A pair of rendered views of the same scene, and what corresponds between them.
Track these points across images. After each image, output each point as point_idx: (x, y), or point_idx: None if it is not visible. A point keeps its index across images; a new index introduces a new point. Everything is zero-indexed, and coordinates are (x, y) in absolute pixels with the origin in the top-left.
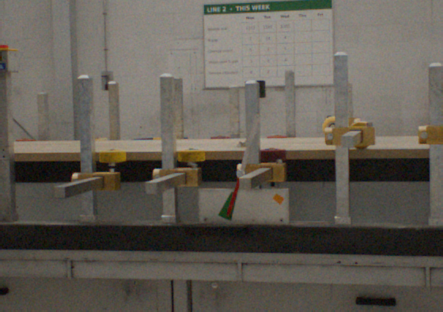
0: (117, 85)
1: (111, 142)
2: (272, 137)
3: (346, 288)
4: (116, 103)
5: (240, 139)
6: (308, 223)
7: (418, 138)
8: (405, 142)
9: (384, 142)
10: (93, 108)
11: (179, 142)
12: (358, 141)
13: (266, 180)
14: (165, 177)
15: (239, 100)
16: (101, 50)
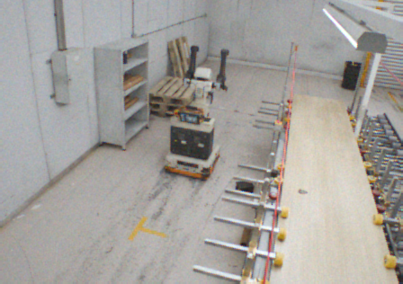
0: (384, 149)
1: (343, 166)
2: (376, 205)
3: None
4: (380, 155)
5: (362, 196)
6: None
7: (356, 244)
8: (320, 234)
9: (329, 229)
10: (274, 151)
11: (344, 181)
12: (243, 204)
13: (249, 197)
14: (246, 178)
15: (396, 184)
16: None
